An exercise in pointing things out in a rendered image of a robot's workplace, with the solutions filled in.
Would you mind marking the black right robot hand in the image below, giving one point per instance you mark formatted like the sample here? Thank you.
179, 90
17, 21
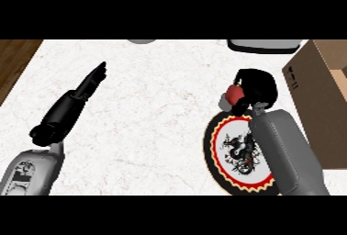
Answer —
260, 87

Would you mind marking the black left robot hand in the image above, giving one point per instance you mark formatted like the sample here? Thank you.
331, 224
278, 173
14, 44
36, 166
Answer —
62, 113

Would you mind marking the red bell pepper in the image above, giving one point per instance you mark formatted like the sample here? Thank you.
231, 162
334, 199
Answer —
234, 95

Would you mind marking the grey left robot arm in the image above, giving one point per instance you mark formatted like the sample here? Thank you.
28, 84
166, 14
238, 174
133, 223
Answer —
30, 174

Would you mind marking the brown cardboard box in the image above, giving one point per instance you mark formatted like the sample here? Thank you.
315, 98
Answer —
318, 101

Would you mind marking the black red patterned plate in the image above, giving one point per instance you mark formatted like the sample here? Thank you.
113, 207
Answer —
231, 153

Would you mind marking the grey black-rimmed appliance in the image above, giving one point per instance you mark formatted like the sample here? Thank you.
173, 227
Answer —
265, 46

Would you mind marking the grey round object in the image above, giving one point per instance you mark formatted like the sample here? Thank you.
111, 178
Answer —
141, 41

